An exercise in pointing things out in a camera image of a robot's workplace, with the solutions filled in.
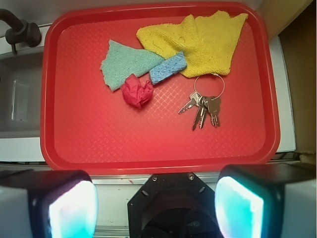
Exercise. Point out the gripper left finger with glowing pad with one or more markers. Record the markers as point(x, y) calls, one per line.
point(47, 204)

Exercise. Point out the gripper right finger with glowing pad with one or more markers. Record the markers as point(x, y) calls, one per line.
point(267, 201)

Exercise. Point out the red plastic tray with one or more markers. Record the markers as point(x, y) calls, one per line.
point(86, 126)

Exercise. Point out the silver key right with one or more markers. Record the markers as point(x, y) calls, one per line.
point(213, 105)

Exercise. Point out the silver key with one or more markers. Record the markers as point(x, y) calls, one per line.
point(213, 105)
point(201, 113)
point(193, 102)

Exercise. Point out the silver key middle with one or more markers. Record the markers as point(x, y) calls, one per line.
point(201, 113)

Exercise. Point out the silver key leftmost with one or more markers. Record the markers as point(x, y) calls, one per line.
point(193, 102)

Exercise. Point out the grey sink basin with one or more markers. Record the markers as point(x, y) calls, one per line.
point(20, 95)

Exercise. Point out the crumpled red paper ball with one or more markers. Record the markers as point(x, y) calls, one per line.
point(136, 94)

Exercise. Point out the blue sponge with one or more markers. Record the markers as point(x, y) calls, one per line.
point(168, 68)

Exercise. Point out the yellow knitted cloth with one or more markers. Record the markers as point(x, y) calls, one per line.
point(207, 42)

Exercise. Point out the green woven cloth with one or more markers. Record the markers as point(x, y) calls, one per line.
point(122, 61)

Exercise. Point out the dark metal faucet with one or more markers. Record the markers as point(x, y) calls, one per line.
point(20, 31)

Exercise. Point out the brown cardboard box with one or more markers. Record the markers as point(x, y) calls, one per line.
point(298, 42)

